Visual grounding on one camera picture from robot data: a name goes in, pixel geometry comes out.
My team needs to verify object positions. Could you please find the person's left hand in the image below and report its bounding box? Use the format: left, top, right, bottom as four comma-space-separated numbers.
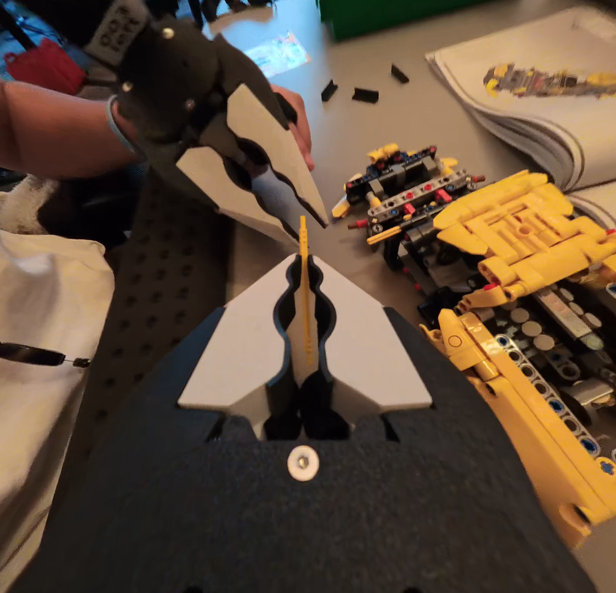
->
269, 85, 316, 172

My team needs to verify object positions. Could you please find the yellow axle with black connector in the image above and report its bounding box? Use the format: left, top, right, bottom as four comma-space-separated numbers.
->
298, 216, 314, 367

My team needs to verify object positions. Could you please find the red office chair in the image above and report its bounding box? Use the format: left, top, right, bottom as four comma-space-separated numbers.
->
5, 39, 86, 95

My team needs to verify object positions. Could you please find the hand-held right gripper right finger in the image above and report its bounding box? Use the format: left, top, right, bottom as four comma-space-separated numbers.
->
305, 255, 433, 425

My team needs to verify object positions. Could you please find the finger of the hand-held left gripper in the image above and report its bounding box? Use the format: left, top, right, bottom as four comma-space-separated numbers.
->
225, 83, 330, 230
175, 145, 300, 248

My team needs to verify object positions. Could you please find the black lanyard cord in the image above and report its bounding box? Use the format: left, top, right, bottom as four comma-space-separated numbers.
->
0, 342, 92, 368

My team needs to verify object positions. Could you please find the blue wristband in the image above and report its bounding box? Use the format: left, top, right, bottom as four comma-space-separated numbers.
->
106, 94, 139, 154

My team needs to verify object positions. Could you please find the green plastic bin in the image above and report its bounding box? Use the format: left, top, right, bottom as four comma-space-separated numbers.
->
313, 0, 532, 42

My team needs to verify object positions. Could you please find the instruction booklet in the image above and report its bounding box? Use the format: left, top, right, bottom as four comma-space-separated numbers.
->
426, 8, 616, 228

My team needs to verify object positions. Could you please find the yellow sticker sheet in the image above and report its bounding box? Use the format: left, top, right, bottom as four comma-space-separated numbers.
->
243, 32, 311, 78

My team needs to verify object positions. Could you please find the white fleece cloth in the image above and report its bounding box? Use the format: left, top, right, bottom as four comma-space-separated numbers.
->
0, 176, 63, 235

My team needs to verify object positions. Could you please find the yellow toy brick car model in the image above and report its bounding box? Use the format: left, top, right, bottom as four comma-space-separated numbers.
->
332, 143, 616, 550

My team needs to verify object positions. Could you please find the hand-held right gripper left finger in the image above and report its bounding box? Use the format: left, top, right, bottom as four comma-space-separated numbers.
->
178, 255, 305, 430

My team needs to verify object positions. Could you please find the person's white shirt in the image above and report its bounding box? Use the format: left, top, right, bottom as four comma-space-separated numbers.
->
0, 229, 116, 579

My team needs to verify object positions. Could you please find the person's left forearm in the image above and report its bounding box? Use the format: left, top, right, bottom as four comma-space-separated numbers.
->
0, 80, 140, 179

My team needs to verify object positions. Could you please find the grey desk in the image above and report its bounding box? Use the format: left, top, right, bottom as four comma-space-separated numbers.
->
202, 0, 616, 593

